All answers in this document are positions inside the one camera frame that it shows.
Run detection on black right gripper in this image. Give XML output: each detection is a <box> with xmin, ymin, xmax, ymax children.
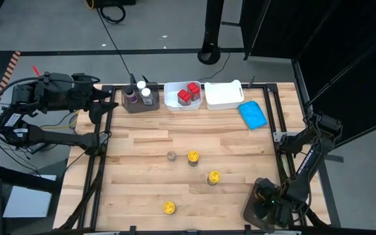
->
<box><xmin>252</xmin><ymin>187</ymin><xmax>285</xmax><ymax>228</ymax></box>

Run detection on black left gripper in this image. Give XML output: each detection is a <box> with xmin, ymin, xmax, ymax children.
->
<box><xmin>70</xmin><ymin>76</ymin><xmax>119</xmax><ymax>125</ymax></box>

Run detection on purple-label dark-lid spice jar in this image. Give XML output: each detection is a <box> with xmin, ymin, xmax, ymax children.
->
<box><xmin>124</xmin><ymin>85</ymin><xmax>139</xmax><ymax>104</ymax></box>

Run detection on yellow-lid black spice can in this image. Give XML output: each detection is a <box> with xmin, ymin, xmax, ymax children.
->
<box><xmin>162</xmin><ymin>201</ymin><xmax>177</xmax><ymax>215</ymax></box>
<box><xmin>187</xmin><ymin>150</ymin><xmax>200</xmax><ymax>167</ymax></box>
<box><xmin>207</xmin><ymin>170</ymin><xmax>222</xmax><ymax>186</ymax></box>

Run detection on red-lid spice jar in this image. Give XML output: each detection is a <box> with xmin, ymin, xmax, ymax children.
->
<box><xmin>177</xmin><ymin>89</ymin><xmax>193</xmax><ymax>106</ymax></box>
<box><xmin>187</xmin><ymin>82</ymin><xmax>201</xmax><ymax>101</ymax></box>

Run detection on grey translucent plastic bin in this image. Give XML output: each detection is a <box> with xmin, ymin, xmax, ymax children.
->
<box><xmin>242</xmin><ymin>177</ymin><xmax>287</xmax><ymax>234</ymax></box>
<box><xmin>121</xmin><ymin>82</ymin><xmax>161</xmax><ymax>114</ymax></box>

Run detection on white plastic bin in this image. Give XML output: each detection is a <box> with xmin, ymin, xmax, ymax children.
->
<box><xmin>163</xmin><ymin>80</ymin><xmax>204</xmax><ymax>112</ymax></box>
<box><xmin>204</xmin><ymin>79</ymin><xmax>245</xmax><ymax>110</ymax></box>

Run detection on black equipment box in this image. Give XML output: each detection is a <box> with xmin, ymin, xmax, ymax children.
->
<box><xmin>85</xmin><ymin>0</ymin><xmax>136</xmax><ymax>9</ymax></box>

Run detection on white flat panel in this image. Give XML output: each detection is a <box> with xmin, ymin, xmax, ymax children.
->
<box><xmin>2</xmin><ymin>174</ymin><xmax>57</xmax><ymax>219</ymax></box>

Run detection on black pole stand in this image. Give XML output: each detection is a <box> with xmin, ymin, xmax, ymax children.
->
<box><xmin>196</xmin><ymin>0</ymin><xmax>225</xmax><ymax>65</ymax></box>

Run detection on black partition panel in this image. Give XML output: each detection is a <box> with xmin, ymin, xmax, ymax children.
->
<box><xmin>240</xmin><ymin>0</ymin><xmax>376</xmax><ymax>154</ymax></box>

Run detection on black metal table frame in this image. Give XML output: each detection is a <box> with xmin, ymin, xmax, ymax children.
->
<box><xmin>54</xmin><ymin>83</ymin><xmax>331</xmax><ymax>235</ymax></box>

